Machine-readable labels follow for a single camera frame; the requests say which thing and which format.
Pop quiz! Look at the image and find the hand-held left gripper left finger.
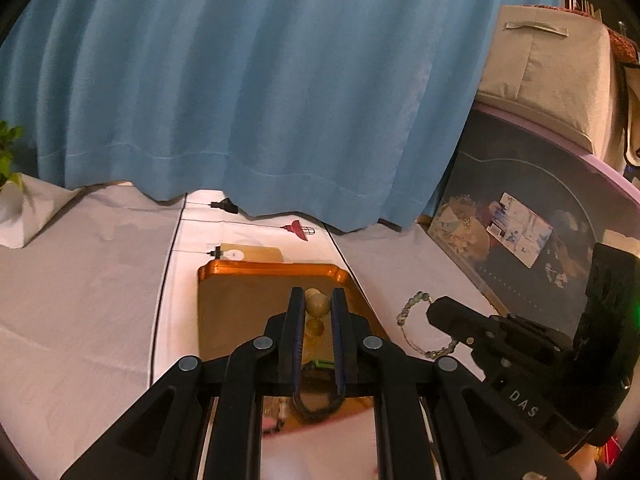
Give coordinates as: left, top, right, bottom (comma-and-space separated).
60, 287, 307, 480

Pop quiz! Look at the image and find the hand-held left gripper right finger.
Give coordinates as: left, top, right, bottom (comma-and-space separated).
330, 287, 576, 480

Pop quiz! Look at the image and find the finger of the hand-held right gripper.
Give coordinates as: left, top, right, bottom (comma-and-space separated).
426, 296, 501, 357

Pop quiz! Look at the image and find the pale beaded bracelet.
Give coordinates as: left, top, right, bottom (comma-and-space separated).
396, 291, 459, 360

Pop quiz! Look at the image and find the copper tray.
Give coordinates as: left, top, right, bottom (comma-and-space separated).
196, 260, 390, 442

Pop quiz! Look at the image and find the black bracelet with green charm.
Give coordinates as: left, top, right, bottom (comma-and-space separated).
291, 357, 346, 420

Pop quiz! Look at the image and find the clear storage bin purple lid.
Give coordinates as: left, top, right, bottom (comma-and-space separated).
427, 102, 640, 342

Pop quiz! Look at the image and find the blue curtain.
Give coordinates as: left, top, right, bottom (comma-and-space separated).
0, 0, 563, 235

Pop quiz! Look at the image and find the grey fabric storage box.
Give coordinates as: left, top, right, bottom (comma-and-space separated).
475, 5, 627, 157

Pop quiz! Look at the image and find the orange woven basket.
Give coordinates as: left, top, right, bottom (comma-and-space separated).
605, 25, 640, 67

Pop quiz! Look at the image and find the green plant in red pot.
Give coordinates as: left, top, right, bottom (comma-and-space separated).
0, 120, 27, 192

